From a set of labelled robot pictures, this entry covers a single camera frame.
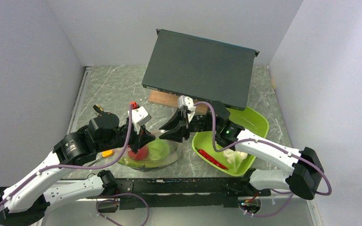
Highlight dark rack server chassis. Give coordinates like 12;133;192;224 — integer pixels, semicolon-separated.
141;29;259;111

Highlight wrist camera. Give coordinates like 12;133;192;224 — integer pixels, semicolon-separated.
177;95;196;122
128;101;152;127

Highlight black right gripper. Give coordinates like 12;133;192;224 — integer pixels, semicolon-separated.
159;107;220;143

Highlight white cauliflower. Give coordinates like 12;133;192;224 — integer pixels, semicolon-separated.
222;149;248;170

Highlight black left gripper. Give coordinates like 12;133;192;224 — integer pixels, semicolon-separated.
96;120;156;153

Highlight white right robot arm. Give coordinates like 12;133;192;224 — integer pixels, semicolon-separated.
160;100;332;200

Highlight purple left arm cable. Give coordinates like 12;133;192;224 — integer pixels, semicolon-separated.
0;104;135;226

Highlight yellow tape measure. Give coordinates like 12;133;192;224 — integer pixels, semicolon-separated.
102;150;115;158

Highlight green cabbage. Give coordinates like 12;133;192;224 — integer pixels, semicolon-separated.
147;138;172;161

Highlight red tomato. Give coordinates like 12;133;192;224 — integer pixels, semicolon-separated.
127;146;149;161

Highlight long red chili pepper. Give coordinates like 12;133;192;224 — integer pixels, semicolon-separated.
198;149;229;170

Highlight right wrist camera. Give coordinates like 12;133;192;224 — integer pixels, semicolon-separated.
177;95;196;122

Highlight black yellow screwdriver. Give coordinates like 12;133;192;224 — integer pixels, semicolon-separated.
93;105;104;114
88;158;105;167

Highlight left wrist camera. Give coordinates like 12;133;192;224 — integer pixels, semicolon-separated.
128;101;152;127

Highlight aluminium rail left edge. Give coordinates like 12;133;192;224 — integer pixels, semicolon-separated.
66;66;93;134

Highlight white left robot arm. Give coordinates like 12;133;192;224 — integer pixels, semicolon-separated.
0;107;155;226

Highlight green celery stalks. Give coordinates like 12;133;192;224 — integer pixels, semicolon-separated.
117;158;169;171

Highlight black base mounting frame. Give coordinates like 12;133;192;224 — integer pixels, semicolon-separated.
97;177;270;210

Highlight wooden block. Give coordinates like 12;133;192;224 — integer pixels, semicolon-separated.
148;90;208;114

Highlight clear zip top bag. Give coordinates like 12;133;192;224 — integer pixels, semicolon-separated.
117;130;183;172

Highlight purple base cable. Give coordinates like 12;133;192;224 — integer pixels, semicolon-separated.
95;193;152;226

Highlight green plastic tray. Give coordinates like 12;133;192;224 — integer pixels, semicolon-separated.
192;105;270;178

